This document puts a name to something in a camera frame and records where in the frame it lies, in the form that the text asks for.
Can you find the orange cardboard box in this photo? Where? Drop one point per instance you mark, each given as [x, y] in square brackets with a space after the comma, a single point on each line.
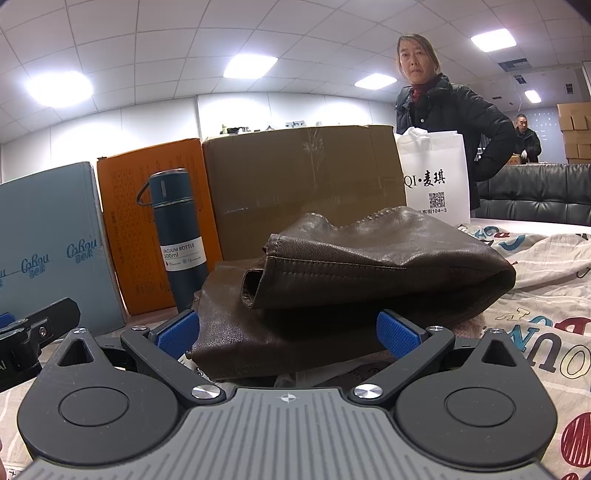
[120, 221]

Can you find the ceiling light panel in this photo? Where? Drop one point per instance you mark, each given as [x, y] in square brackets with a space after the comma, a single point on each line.
[250, 67]
[376, 81]
[60, 90]
[532, 96]
[493, 38]

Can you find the large brown cardboard box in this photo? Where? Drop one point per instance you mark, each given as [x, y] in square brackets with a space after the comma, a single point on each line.
[300, 175]

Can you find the dark blue vacuum bottle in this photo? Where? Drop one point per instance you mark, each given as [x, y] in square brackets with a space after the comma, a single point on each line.
[178, 221]

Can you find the brown leather jacket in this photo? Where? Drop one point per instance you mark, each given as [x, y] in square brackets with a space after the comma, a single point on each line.
[369, 277]

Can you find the light blue cardboard box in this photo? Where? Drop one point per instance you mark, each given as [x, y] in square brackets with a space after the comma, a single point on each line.
[46, 221]

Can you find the stack of brown cardboard boxes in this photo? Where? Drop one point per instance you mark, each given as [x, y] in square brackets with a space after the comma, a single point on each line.
[577, 129]

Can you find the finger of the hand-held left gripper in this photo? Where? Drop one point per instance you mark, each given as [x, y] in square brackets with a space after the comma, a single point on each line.
[55, 318]
[5, 321]

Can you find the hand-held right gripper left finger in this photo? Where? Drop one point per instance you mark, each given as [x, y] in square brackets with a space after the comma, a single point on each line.
[178, 334]

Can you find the white tote bag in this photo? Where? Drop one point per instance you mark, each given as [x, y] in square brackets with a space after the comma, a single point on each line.
[434, 166]

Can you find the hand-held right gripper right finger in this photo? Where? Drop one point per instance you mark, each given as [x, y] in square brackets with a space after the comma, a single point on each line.
[397, 334]

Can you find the black leather sofa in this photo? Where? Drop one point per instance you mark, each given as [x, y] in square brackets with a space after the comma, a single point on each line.
[531, 194]

